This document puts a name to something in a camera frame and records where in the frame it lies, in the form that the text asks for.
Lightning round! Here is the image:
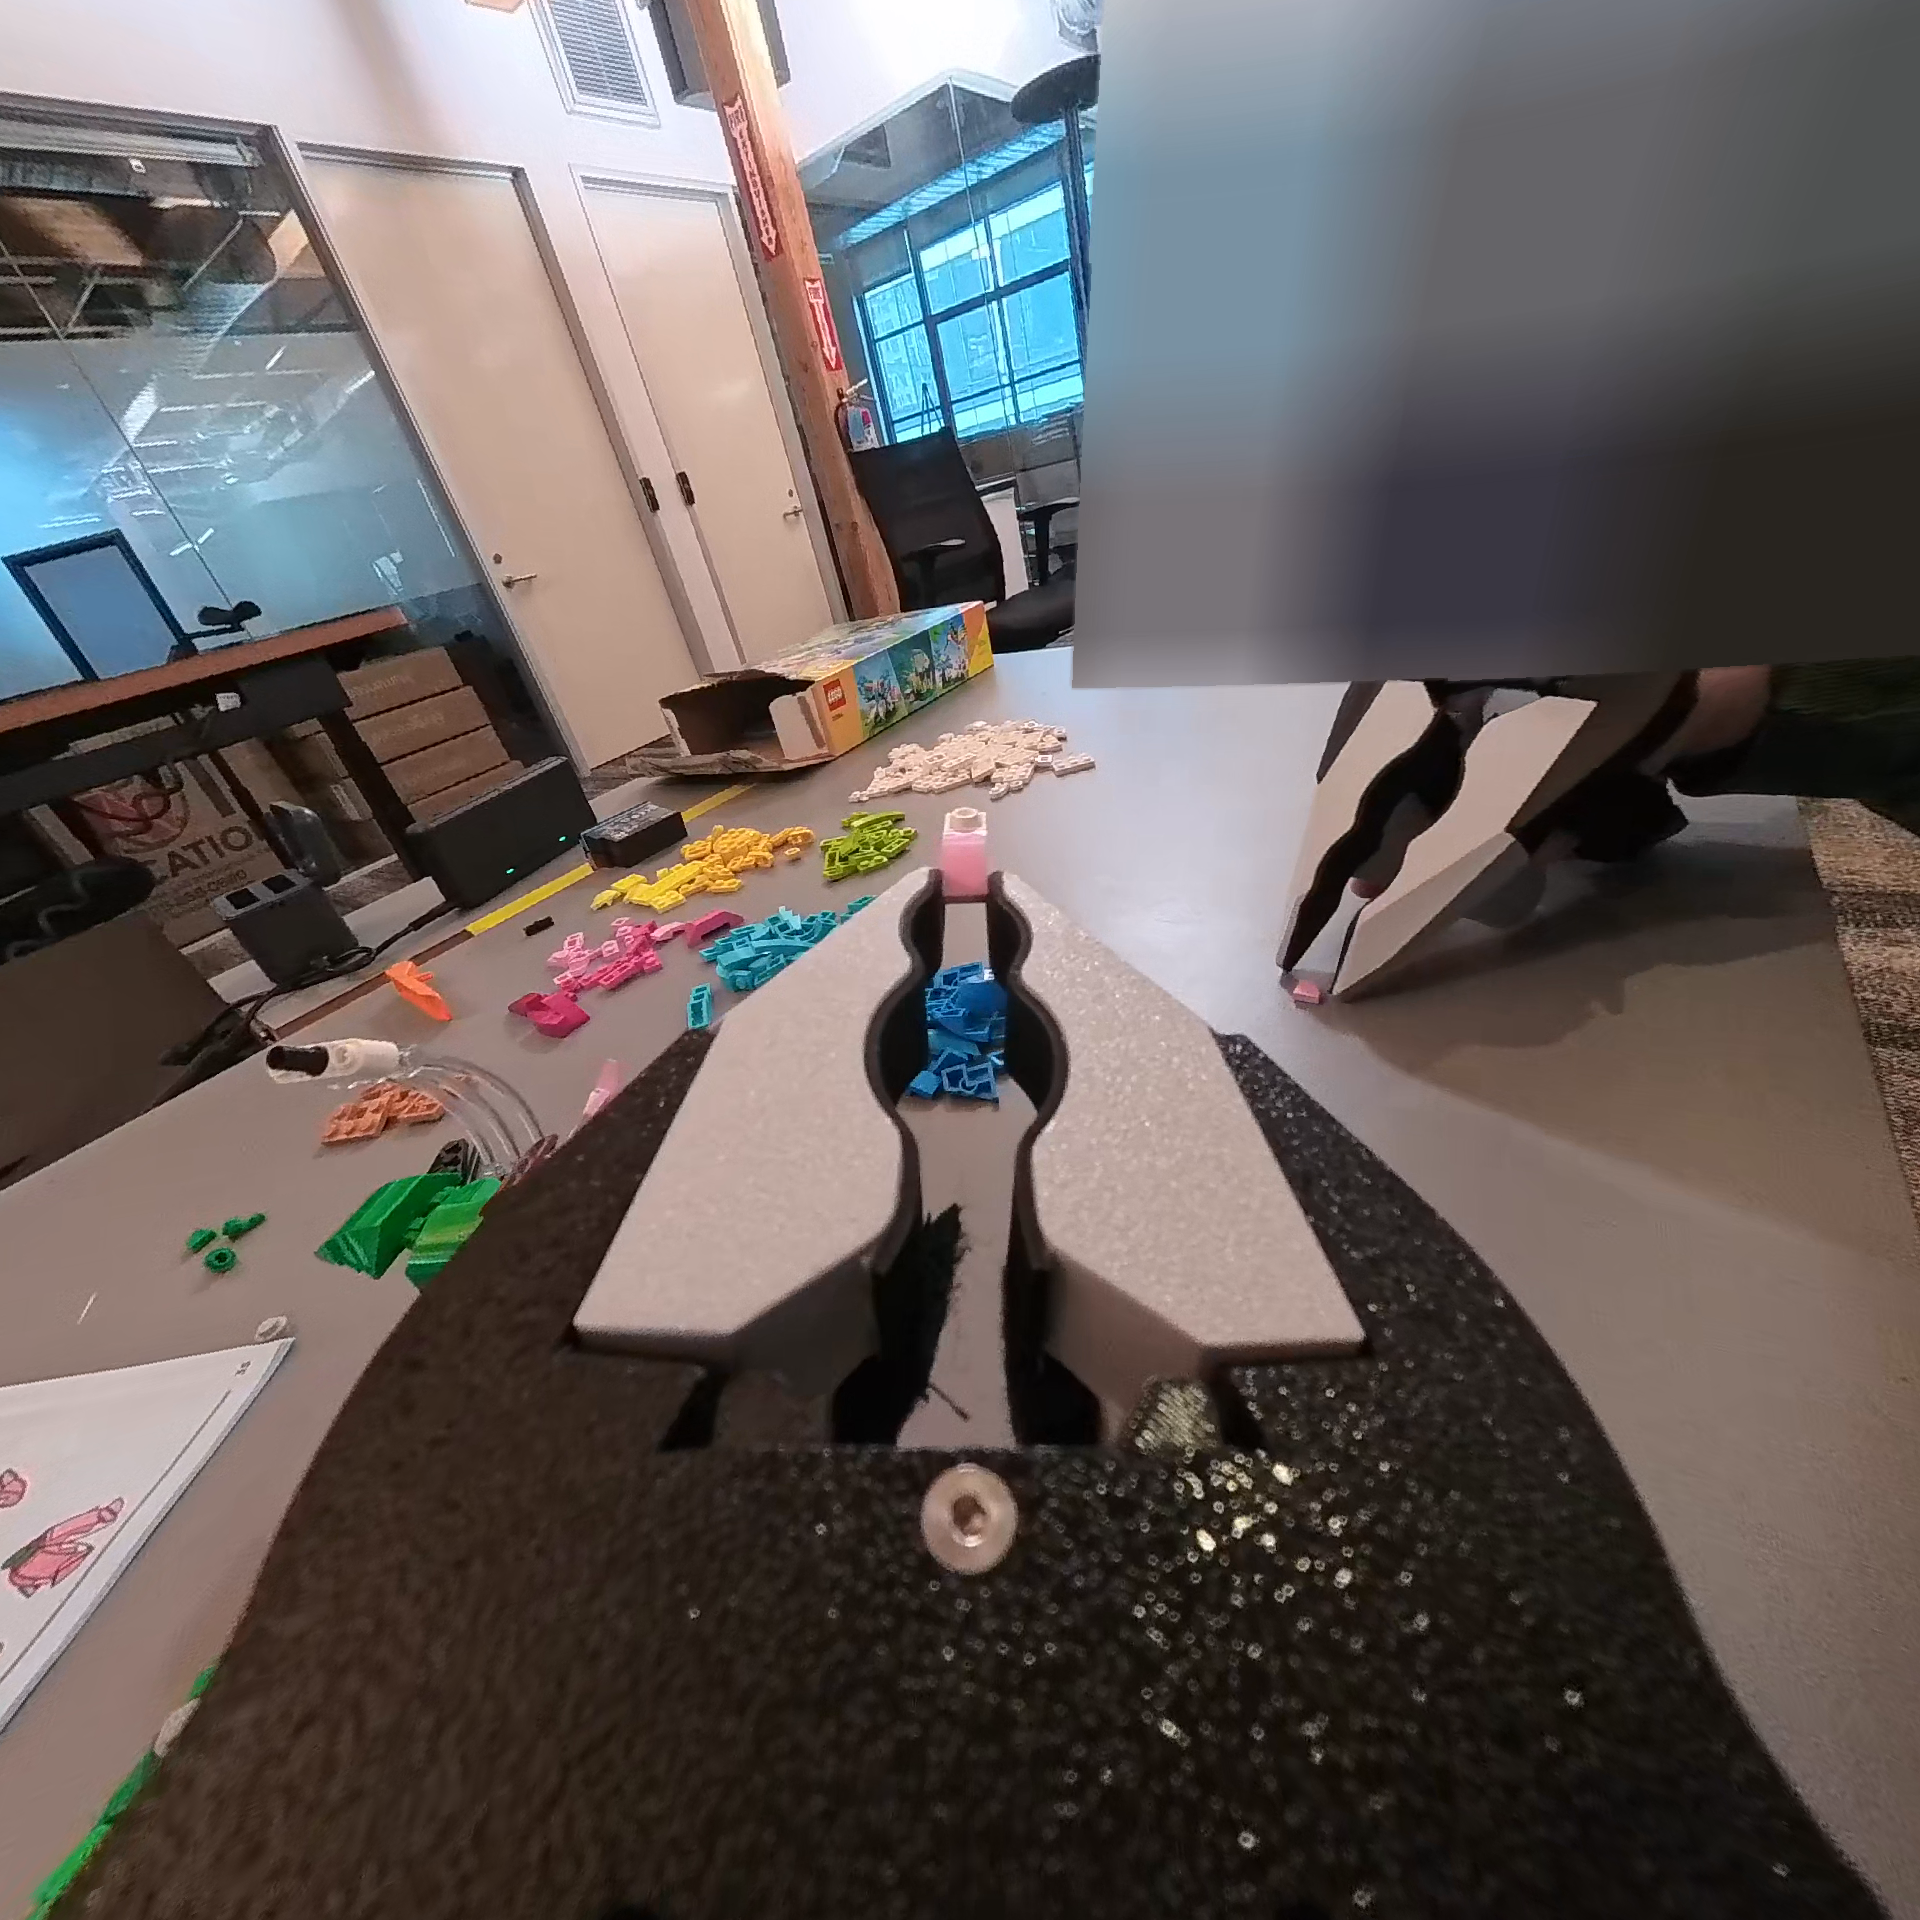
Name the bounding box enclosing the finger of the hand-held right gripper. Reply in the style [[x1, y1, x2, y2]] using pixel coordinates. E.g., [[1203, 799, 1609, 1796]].
[[1275, 679, 1480, 977], [1328, 679, 1696, 1003]]

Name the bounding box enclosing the black camera battery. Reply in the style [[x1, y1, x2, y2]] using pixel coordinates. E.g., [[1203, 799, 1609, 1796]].
[[583, 803, 692, 873]]

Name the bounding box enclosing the pile of lime lego pieces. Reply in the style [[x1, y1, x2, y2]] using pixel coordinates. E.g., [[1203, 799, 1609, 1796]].
[[816, 809, 922, 884]]

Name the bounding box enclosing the long red pillar sign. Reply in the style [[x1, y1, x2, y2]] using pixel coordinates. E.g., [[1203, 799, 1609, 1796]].
[[721, 89, 784, 262]]

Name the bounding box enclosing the grey battery charging dock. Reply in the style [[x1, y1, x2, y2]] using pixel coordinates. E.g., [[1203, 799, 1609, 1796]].
[[210, 872, 364, 980]]

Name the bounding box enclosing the lego instruction booklet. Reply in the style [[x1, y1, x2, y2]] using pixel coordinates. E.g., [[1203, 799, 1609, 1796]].
[[0, 1337, 297, 1729]]

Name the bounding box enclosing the black wall speaker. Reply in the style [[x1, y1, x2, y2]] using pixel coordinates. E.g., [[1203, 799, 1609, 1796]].
[[646, 0, 792, 107]]

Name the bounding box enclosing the person's right hand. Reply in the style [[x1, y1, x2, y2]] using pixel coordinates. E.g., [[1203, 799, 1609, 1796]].
[[1670, 663, 1790, 790]]

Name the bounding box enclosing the pile of blue lego pieces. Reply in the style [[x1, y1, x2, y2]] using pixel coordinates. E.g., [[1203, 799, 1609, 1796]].
[[900, 964, 1011, 1108]]

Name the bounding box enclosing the large grid window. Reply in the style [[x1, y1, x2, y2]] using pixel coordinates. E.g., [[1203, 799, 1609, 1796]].
[[796, 72, 1098, 452]]

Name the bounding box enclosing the white air vent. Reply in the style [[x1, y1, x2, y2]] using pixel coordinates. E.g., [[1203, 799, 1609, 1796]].
[[534, 0, 663, 116]]

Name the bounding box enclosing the pile of light orange lego pieces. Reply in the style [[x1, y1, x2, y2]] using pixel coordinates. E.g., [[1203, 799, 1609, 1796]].
[[319, 1083, 448, 1153]]

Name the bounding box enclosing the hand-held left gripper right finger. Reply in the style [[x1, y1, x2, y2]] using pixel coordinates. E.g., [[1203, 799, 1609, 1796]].
[[983, 867, 1368, 1450]]

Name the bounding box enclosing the pile of white lego pieces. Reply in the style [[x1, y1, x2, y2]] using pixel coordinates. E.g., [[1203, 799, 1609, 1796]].
[[849, 720, 1099, 808]]

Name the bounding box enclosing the brown cardboard box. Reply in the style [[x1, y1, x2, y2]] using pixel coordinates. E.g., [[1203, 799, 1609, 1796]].
[[335, 648, 471, 720], [376, 744, 522, 820], [360, 692, 497, 770]]

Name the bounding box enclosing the printed cardboard box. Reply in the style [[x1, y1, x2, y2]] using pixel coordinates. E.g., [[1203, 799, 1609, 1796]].
[[67, 751, 288, 956]]

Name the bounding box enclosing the white door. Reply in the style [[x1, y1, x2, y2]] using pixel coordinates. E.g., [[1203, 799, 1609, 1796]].
[[300, 143, 707, 775], [570, 164, 842, 676]]

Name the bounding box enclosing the black mesh office chair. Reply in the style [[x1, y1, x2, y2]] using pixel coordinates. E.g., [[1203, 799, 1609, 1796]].
[[849, 427, 1082, 657]]

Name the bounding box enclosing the pile of teal lego pieces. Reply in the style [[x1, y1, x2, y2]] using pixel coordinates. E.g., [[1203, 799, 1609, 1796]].
[[692, 897, 881, 994]]

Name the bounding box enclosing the glass partition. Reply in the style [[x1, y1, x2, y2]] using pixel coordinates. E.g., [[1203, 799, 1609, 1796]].
[[0, 89, 582, 782]]

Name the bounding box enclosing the black charger box green light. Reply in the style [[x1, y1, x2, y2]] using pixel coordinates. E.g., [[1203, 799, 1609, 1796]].
[[406, 758, 588, 913]]

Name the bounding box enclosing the black power cable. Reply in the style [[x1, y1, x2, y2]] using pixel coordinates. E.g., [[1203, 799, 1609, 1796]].
[[225, 897, 459, 1038]]

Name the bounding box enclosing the wooden pillar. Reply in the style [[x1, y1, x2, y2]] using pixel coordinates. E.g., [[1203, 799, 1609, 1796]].
[[681, 0, 904, 623]]

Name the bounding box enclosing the colourful lego set box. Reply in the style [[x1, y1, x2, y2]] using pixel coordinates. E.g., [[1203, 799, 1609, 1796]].
[[656, 599, 995, 784]]

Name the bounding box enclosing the pile of yellow lego pieces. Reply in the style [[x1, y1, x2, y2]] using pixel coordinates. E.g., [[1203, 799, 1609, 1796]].
[[592, 825, 822, 915]]

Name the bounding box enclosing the wooden standing desk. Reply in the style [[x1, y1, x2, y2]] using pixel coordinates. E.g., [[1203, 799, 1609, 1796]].
[[0, 603, 417, 842]]

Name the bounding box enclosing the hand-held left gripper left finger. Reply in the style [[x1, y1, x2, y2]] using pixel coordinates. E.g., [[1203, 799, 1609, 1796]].
[[574, 867, 947, 1444]]

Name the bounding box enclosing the pile of pink lego pieces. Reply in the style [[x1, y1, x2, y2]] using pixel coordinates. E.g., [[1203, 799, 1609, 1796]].
[[546, 908, 746, 994]]

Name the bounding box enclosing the dark office chair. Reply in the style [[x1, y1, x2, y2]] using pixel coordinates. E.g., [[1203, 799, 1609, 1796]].
[[0, 862, 265, 1187]]

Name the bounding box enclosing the bright green lego plate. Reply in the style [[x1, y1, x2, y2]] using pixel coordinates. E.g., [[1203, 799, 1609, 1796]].
[[27, 1657, 220, 1920]]

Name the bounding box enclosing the yellow tape strip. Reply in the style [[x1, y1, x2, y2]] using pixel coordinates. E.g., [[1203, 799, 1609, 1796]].
[[463, 780, 759, 935]]

